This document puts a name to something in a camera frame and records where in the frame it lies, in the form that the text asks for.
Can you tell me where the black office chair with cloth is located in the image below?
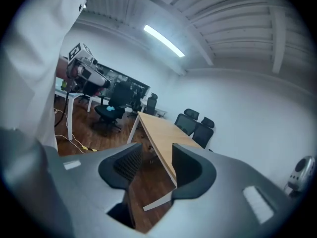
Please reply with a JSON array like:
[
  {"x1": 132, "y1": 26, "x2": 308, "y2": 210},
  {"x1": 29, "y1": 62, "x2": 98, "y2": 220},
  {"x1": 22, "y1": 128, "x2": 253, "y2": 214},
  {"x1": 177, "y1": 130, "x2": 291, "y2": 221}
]
[{"x1": 93, "y1": 80, "x2": 134, "y2": 134}]

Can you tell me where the yellow black striped floor strip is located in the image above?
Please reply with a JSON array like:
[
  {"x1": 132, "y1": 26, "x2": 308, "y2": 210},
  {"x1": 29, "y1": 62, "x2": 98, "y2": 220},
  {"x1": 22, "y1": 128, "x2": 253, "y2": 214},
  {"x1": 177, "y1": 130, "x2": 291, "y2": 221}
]
[{"x1": 78, "y1": 144, "x2": 98, "y2": 153}]

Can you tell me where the white desk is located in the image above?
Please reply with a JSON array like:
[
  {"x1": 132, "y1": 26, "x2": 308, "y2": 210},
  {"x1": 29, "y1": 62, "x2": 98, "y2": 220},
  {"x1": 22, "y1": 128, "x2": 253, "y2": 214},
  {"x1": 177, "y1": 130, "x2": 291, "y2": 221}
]
[{"x1": 54, "y1": 84, "x2": 84, "y2": 141}]

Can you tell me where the long ceiling light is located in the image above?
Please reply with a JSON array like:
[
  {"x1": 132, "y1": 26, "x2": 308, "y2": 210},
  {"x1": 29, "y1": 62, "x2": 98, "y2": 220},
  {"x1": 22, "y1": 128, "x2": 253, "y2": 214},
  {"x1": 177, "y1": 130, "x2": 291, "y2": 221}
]
[{"x1": 143, "y1": 24, "x2": 186, "y2": 58}]

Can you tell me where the person's left forearm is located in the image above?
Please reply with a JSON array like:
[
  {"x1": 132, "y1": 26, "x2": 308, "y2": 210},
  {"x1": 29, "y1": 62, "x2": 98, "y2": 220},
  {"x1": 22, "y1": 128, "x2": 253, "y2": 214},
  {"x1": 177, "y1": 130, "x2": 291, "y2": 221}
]
[{"x1": 55, "y1": 56, "x2": 72, "y2": 81}]

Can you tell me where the thin white floor cable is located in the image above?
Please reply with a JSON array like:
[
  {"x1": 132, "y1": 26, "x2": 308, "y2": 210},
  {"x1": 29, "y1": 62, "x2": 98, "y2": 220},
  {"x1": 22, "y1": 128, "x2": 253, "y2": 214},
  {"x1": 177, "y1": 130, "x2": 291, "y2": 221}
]
[{"x1": 54, "y1": 108, "x2": 86, "y2": 149}]

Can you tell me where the silver round device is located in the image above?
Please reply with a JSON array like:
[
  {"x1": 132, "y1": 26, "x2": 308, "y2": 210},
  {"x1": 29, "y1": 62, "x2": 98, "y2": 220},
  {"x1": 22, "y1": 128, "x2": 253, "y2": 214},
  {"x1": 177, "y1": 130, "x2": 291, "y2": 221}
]
[{"x1": 284, "y1": 155, "x2": 317, "y2": 195}]

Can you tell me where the black mesh office chair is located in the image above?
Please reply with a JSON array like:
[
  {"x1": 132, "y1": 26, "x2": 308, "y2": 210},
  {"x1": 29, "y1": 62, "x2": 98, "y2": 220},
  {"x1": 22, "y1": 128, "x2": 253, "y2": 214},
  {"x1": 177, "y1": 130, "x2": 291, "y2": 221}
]
[
  {"x1": 174, "y1": 108, "x2": 201, "y2": 137},
  {"x1": 192, "y1": 117, "x2": 215, "y2": 150}
]

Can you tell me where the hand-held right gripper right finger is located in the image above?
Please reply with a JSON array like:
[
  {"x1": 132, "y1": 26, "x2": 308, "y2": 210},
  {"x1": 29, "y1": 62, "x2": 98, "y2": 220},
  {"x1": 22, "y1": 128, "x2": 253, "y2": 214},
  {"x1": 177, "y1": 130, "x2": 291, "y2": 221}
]
[{"x1": 145, "y1": 142, "x2": 307, "y2": 238}]

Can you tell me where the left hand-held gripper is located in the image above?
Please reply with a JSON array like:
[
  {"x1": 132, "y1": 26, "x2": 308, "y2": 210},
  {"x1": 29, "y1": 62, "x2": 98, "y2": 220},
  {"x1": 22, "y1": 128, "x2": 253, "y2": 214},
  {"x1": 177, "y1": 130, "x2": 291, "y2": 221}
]
[{"x1": 66, "y1": 42, "x2": 111, "y2": 93}]

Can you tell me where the person in white coat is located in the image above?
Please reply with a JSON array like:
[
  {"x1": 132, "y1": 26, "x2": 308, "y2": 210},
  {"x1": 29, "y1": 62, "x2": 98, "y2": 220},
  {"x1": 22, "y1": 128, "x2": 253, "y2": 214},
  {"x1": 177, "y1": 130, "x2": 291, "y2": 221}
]
[{"x1": 0, "y1": 0, "x2": 93, "y2": 152}]

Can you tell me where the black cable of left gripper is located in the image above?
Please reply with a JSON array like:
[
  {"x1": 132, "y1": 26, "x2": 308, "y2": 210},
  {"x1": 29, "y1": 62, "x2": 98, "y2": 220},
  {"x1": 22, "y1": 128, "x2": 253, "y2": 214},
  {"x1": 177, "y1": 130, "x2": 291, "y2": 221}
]
[{"x1": 54, "y1": 90, "x2": 70, "y2": 128}]

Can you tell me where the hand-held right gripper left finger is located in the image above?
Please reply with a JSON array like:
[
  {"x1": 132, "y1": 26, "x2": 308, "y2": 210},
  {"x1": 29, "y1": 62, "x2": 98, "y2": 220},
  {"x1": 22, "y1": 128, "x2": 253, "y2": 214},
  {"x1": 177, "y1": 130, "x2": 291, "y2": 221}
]
[{"x1": 43, "y1": 142, "x2": 144, "y2": 238}]

